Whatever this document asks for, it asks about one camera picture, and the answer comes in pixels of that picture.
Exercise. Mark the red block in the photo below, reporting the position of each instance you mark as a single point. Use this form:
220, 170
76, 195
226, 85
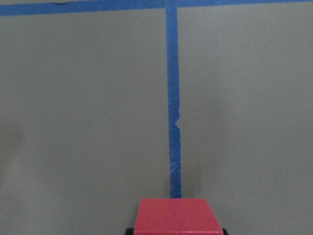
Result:
176, 216

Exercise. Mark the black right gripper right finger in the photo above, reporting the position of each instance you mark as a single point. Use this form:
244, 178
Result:
225, 232

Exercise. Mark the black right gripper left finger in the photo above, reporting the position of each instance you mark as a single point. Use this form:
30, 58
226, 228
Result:
129, 231

